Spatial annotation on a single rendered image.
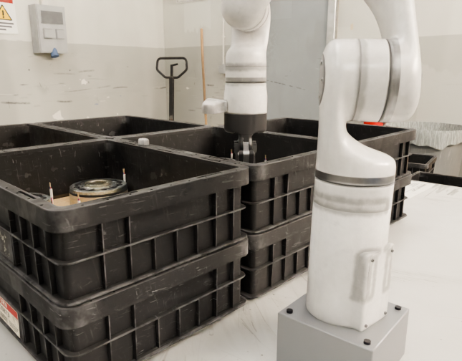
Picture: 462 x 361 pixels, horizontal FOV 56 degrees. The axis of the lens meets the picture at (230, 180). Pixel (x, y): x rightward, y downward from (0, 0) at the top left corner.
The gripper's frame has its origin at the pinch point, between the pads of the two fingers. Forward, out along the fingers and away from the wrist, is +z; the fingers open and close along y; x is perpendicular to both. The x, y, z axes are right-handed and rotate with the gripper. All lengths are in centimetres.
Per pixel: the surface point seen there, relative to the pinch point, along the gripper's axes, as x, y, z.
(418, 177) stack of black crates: -88, 127, 29
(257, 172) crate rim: -1.4, -14.0, -6.7
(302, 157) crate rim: -9.3, -6.3, -7.3
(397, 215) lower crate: -38.6, 25.4, 13.4
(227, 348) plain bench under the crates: 3.0, -25.1, 15.3
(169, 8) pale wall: 72, 442, -86
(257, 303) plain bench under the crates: -1.8, -13.2, 15.3
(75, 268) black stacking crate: 19.1, -33.9, -0.7
